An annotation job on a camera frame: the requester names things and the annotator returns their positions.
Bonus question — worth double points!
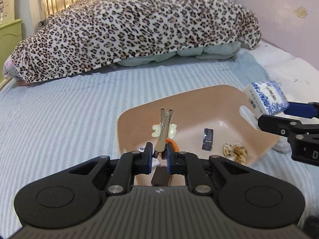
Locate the white fleece blanket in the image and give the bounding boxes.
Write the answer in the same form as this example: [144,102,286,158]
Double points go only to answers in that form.
[248,41,319,103]

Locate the cream hair clip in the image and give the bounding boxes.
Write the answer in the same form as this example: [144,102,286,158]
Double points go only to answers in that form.
[151,123,177,139]

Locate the tan plastic basin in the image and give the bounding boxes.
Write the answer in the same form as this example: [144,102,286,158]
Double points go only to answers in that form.
[116,84,280,187]

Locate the blue striped bed sheet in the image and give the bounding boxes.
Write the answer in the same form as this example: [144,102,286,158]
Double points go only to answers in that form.
[0,52,319,239]

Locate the pink padded headboard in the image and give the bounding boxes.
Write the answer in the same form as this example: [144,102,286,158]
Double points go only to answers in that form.
[237,0,318,68]

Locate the leopard print blanket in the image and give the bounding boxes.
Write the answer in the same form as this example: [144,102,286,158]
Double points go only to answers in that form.
[3,0,262,84]

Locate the dark brown small box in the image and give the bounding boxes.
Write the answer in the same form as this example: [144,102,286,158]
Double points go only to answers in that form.
[151,166,171,187]

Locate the cream floral storage box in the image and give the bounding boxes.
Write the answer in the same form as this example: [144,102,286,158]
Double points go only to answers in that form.
[0,0,15,25]

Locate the floral fabric scrunchie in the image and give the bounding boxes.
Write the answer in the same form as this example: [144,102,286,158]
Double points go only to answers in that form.
[223,143,248,165]

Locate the small dark packet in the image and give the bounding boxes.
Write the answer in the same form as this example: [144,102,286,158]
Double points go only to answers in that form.
[202,128,214,151]

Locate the light green quilted pillow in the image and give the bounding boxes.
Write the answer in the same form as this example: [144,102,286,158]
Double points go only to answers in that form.
[117,41,241,67]

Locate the blue white patterned box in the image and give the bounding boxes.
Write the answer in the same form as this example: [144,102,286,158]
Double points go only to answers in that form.
[243,81,289,118]

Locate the green wooden nightstand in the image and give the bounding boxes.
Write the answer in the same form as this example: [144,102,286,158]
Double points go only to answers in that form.
[0,19,22,81]

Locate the orange ring object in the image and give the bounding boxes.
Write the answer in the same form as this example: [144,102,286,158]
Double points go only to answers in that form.
[166,138,179,152]

